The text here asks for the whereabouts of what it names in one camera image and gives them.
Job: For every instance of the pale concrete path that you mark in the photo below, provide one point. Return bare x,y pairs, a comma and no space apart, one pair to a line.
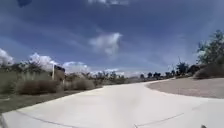
113,106

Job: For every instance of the dry grass strip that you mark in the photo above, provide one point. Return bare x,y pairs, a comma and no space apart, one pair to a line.
23,100

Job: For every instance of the brown gravel patch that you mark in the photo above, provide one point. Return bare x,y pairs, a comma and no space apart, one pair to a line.
193,87

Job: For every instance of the green tree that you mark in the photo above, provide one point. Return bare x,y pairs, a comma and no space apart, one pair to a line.
213,53

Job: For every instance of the row of dry bushes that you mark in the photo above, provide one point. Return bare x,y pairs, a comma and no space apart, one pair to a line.
36,85

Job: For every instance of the row of small trees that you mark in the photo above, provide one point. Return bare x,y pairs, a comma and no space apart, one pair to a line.
166,74

